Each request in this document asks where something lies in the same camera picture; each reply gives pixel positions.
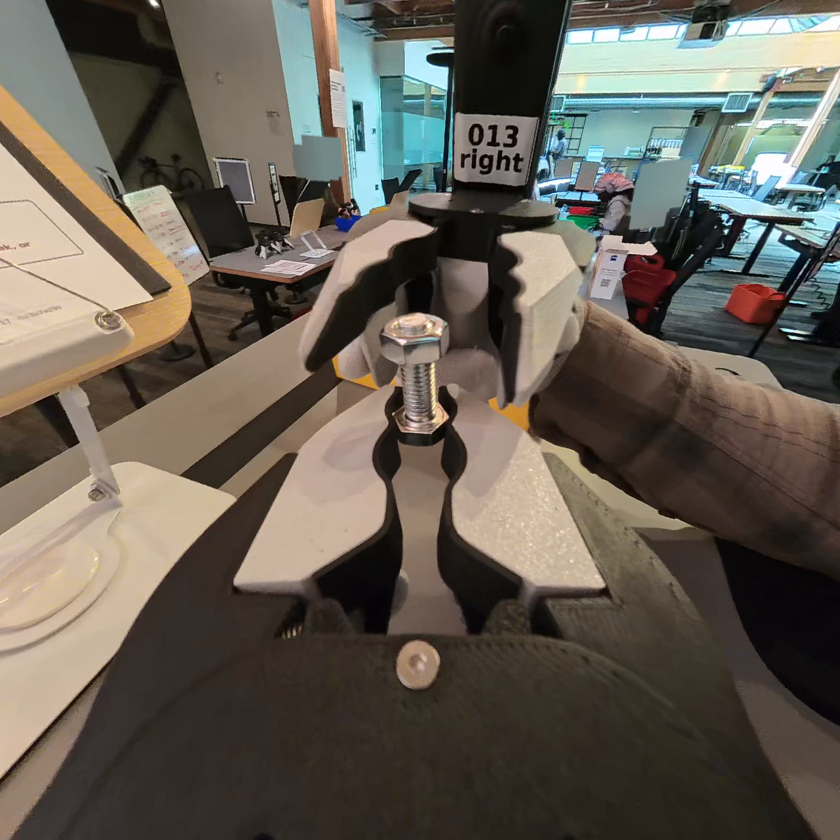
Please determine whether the silver hex nut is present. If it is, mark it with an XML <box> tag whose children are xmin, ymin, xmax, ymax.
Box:
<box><xmin>393</xmin><ymin>401</ymin><xmax>454</xmax><ymax>437</ymax></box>

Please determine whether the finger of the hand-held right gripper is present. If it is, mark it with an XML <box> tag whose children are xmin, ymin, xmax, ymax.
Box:
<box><xmin>489</xmin><ymin>226</ymin><xmax>589</xmax><ymax>409</ymax></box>
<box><xmin>300</xmin><ymin>210</ymin><xmax>442</xmax><ymax>391</ymax></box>

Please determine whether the person's right hand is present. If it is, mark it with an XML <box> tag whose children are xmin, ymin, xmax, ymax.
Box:
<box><xmin>440</xmin><ymin>256</ymin><xmax>502</xmax><ymax>397</ymax></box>

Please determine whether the background office desk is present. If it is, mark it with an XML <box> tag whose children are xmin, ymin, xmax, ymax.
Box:
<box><xmin>210</xmin><ymin>224</ymin><xmax>350</xmax><ymax>286</ymax></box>

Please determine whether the white carton box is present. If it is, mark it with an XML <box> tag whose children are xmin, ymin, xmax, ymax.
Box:
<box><xmin>588</xmin><ymin>237</ymin><xmax>632</xmax><ymax>317</ymax></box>

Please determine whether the wooden document stand white base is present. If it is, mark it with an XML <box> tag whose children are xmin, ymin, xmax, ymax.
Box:
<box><xmin>0</xmin><ymin>86</ymin><xmax>237</xmax><ymax>778</ymax></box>

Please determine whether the white paper floor sign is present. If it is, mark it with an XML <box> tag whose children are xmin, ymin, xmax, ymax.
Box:
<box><xmin>122</xmin><ymin>184</ymin><xmax>211</xmax><ymax>284</ymax></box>

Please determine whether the black backing board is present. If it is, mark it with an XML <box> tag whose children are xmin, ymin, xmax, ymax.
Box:
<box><xmin>0</xmin><ymin>119</ymin><xmax>173</xmax><ymax>298</ymax></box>

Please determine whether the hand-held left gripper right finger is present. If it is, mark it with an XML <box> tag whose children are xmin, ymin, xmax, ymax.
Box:
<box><xmin>436</xmin><ymin>384</ymin><xmax>606</xmax><ymax>631</ymax></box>

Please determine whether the yellow plastic bin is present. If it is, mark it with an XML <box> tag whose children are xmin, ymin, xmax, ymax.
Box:
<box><xmin>334</xmin><ymin>352</ymin><xmax>531</xmax><ymax>433</ymax></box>

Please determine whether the person's right forearm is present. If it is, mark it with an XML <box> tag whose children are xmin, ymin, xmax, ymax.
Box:
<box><xmin>529</xmin><ymin>302</ymin><xmax>840</xmax><ymax>581</ymax></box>

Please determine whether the printed instruction sheet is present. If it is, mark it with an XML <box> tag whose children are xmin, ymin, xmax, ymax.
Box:
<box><xmin>0</xmin><ymin>142</ymin><xmax>156</xmax><ymax>350</ymax></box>

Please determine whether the silver hex bolt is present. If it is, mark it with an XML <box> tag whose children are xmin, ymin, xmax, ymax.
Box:
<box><xmin>380</xmin><ymin>314</ymin><xmax>450</xmax><ymax>418</ymax></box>

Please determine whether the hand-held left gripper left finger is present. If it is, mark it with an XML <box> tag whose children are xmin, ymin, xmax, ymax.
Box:
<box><xmin>234</xmin><ymin>384</ymin><xmax>405</xmax><ymax>634</ymax></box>

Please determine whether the red bin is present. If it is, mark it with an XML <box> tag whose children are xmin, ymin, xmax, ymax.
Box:
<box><xmin>726</xmin><ymin>283</ymin><xmax>790</xmax><ymax>326</ymax></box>

